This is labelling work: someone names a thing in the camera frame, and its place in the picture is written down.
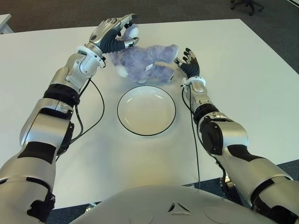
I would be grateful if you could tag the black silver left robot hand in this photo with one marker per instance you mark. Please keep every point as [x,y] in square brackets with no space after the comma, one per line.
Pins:
[107,39]

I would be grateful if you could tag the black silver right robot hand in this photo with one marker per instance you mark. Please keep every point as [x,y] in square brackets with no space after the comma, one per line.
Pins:
[192,69]

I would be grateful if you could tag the purple plush bunny doll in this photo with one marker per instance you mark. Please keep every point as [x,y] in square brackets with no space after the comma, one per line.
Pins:
[142,59]

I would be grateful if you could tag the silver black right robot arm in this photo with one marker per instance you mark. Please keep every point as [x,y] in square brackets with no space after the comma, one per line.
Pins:
[233,137]

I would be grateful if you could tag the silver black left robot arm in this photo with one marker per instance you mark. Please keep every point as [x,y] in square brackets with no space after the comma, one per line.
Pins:
[42,126]

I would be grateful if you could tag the white plate black rim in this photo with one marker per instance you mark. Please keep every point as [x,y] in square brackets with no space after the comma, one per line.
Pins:
[147,112]

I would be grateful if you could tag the black office chair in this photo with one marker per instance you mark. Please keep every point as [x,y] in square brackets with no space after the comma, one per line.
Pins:
[247,5]

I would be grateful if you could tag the white desk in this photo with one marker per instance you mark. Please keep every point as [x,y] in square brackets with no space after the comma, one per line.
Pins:
[5,23]

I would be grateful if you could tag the grey robot torso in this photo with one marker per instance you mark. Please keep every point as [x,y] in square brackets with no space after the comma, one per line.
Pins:
[163,203]

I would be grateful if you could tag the silver table leg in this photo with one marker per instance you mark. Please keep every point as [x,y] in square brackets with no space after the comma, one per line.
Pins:
[90,205]

